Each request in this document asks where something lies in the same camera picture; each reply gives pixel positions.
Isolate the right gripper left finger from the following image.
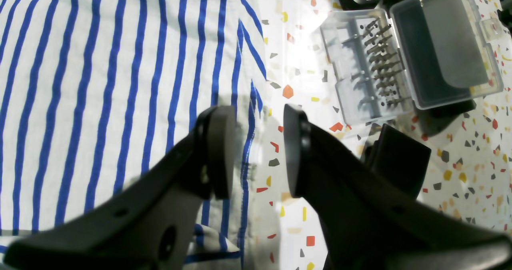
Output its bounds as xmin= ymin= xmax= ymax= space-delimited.
xmin=2 ymin=106 xmax=236 ymax=270

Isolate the blue white striped t-shirt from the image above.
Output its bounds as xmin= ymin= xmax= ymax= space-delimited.
xmin=0 ymin=0 xmax=266 ymax=270

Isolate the clear plastic bit case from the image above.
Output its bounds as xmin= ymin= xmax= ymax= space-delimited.
xmin=320 ymin=0 xmax=504 ymax=125

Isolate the black tube cover left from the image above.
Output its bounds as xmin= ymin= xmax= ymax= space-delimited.
xmin=363 ymin=100 xmax=476 ymax=200

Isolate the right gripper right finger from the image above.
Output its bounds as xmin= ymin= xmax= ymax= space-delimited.
xmin=283 ymin=104 xmax=511 ymax=270

